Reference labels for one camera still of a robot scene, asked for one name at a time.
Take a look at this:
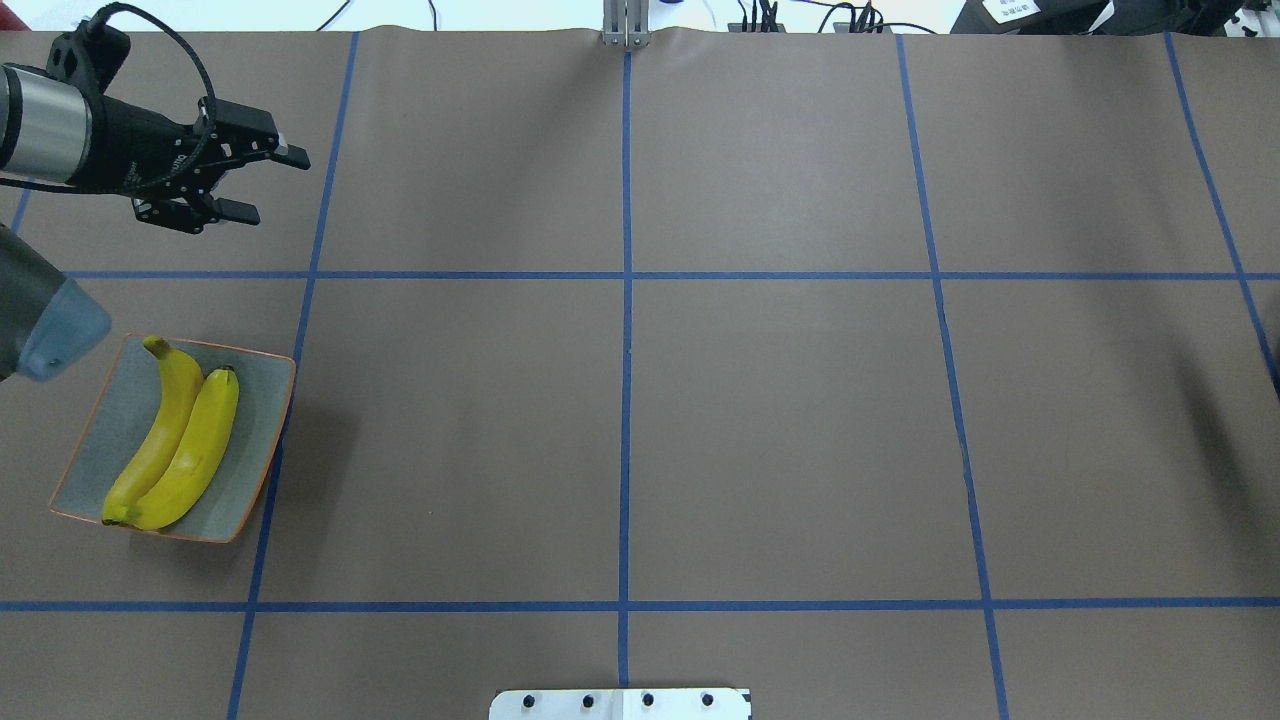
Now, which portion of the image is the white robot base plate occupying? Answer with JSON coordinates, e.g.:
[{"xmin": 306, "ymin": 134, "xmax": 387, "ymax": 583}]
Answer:
[{"xmin": 488, "ymin": 687, "xmax": 754, "ymax": 719}]

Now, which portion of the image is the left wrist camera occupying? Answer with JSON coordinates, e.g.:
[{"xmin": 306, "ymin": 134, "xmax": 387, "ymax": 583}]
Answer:
[{"xmin": 44, "ymin": 23, "xmax": 131, "ymax": 97}]

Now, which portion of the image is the black device with label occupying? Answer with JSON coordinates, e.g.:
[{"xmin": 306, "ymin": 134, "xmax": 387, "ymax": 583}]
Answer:
[{"xmin": 948, "ymin": 1, "xmax": 1247, "ymax": 37}]

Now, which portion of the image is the yellow banana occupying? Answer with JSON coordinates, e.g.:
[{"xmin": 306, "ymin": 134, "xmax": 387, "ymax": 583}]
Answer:
[
  {"xmin": 100, "ymin": 334, "xmax": 204, "ymax": 525},
  {"xmin": 122, "ymin": 365, "xmax": 241, "ymax": 530}
]

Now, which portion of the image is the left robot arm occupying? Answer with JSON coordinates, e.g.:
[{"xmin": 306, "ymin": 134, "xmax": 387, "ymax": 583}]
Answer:
[{"xmin": 1, "ymin": 64, "xmax": 310, "ymax": 382}]

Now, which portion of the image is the yellow banana front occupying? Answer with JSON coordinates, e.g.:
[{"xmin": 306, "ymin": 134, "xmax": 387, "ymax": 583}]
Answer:
[{"xmin": 122, "ymin": 365, "xmax": 241, "ymax": 530}]

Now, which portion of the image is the grey square plate orange rim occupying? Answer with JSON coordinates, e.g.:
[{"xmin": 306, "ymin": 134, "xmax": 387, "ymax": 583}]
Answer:
[{"xmin": 49, "ymin": 332, "xmax": 296, "ymax": 544}]

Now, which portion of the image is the aluminium frame post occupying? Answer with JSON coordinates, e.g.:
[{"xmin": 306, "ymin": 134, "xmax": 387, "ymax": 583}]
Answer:
[{"xmin": 602, "ymin": 0, "xmax": 652, "ymax": 50}]

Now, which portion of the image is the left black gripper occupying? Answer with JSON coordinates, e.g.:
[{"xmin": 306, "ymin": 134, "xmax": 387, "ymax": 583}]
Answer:
[{"xmin": 84, "ymin": 96, "xmax": 311, "ymax": 234}]

